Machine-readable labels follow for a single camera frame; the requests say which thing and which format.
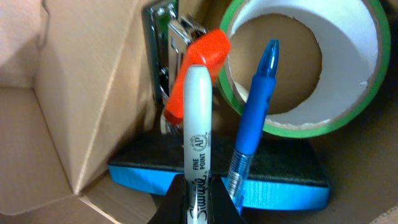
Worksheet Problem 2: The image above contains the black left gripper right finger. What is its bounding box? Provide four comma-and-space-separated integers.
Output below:
209, 175, 247, 224

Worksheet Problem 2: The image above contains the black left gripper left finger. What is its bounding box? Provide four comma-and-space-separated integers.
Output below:
147, 174, 188, 224

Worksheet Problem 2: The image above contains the white black-capped marker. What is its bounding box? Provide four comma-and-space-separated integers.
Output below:
183, 65, 213, 224

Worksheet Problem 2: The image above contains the blue ballpoint pen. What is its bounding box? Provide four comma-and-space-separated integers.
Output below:
227, 40, 279, 213

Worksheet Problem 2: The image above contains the brown cardboard box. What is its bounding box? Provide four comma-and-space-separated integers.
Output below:
1, 0, 397, 224

